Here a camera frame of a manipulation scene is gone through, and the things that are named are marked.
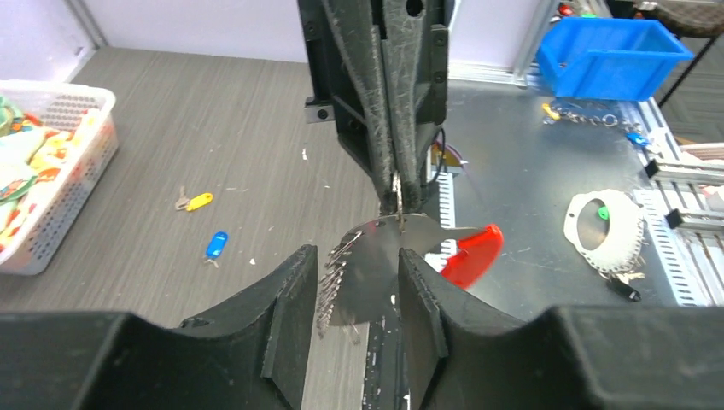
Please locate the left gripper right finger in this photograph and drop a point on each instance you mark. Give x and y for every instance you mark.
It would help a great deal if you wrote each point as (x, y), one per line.
(464, 354)

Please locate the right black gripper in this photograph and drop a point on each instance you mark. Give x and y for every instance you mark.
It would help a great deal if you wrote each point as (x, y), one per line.
(368, 57)

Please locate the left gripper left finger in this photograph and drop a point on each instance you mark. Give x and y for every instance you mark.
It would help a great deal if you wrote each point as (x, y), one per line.
(248, 352)

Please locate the silver split keyring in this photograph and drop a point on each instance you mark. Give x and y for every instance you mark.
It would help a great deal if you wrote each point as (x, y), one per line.
(397, 190)

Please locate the white keyring holder disc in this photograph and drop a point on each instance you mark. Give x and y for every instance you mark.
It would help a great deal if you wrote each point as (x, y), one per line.
(616, 259)

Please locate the key with blue tag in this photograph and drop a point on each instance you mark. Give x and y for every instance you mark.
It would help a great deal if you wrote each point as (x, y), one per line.
(215, 247)

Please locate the key with yellow tag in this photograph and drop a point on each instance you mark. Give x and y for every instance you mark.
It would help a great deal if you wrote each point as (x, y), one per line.
(187, 204)

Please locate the blue plastic bin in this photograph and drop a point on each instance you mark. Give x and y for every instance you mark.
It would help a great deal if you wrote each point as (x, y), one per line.
(608, 59)

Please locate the white plastic basket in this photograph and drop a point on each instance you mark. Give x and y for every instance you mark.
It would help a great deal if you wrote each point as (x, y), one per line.
(86, 110)

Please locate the colourful patterned cloth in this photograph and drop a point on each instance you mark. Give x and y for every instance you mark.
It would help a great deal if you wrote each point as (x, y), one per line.
(32, 157)

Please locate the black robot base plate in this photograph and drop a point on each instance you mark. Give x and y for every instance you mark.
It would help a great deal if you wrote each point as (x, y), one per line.
(385, 384)

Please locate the keychain with yellow tag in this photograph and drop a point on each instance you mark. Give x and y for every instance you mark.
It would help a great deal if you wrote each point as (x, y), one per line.
(595, 115)

